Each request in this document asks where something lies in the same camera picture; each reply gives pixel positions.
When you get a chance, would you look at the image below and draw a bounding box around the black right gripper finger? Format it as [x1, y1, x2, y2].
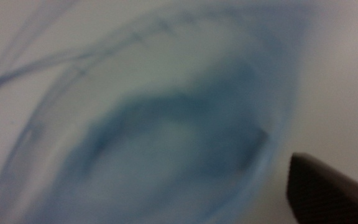
[285, 152, 358, 224]

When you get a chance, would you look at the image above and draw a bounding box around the clear water bottle blue cap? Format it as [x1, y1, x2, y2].
[0, 0, 312, 224]

